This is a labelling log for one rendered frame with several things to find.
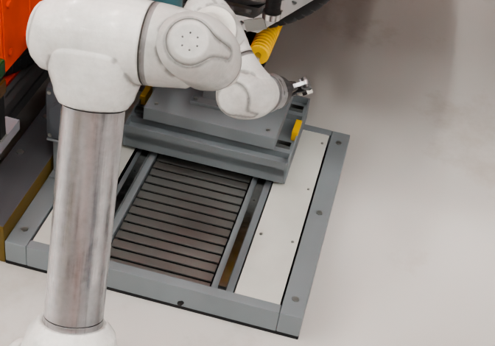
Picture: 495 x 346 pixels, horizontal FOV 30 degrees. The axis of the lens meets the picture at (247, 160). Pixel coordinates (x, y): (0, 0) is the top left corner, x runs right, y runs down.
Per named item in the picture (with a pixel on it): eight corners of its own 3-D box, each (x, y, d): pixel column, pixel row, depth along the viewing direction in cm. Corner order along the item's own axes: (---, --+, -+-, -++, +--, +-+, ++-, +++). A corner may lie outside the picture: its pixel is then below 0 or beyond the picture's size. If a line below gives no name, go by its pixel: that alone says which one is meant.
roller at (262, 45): (287, 20, 268) (289, 2, 264) (265, 71, 245) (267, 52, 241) (267, 15, 269) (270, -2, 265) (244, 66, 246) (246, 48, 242)
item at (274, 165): (306, 120, 299) (311, 95, 293) (283, 187, 271) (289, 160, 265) (159, 85, 305) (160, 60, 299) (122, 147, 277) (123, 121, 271)
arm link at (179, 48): (250, 26, 150) (170, 13, 152) (234, 1, 132) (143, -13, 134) (236, 105, 150) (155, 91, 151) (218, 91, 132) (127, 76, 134)
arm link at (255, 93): (292, 101, 200) (263, 49, 202) (263, 106, 186) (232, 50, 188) (253, 126, 205) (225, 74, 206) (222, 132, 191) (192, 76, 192)
